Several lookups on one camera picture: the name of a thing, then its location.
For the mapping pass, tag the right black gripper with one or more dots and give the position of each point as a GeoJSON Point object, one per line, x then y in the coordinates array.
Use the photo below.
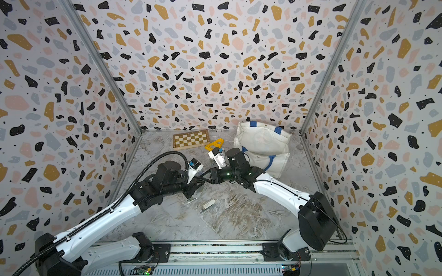
{"type": "Point", "coordinates": [213, 172]}

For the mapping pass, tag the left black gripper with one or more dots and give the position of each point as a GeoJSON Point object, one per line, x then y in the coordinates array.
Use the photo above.
{"type": "Point", "coordinates": [193, 186]}

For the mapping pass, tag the clear compass case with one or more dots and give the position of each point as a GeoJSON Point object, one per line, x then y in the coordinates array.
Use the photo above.
{"type": "Point", "coordinates": [209, 205]}

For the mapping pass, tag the white canvas bag blue handles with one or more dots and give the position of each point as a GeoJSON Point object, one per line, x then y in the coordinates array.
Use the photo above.
{"type": "Point", "coordinates": [266, 146]}

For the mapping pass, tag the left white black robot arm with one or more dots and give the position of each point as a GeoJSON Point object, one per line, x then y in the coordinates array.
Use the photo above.
{"type": "Point", "coordinates": [73, 253]}

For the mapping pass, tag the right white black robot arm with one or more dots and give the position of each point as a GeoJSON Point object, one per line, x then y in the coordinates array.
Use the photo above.
{"type": "Point", "coordinates": [316, 218]}

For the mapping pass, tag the yellow plastic triangle stand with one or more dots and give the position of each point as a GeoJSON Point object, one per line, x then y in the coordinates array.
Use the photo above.
{"type": "Point", "coordinates": [215, 144]}

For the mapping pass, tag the wooden chessboard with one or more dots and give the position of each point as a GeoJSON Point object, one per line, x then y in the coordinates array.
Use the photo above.
{"type": "Point", "coordinates": [184, 141]}

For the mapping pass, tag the green circuit board left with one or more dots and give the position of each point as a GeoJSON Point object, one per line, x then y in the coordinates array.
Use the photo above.
{"type": "Point", "coordinates": [143, 271]}

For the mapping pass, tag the circuit board right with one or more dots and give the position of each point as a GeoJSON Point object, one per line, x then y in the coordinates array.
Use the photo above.
{"type": "Point", "coordinates": [291, 270]}

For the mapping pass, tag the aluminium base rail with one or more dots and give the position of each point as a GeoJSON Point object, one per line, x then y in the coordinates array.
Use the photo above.
{"type": "Point", "coordinates": [242, 258]}

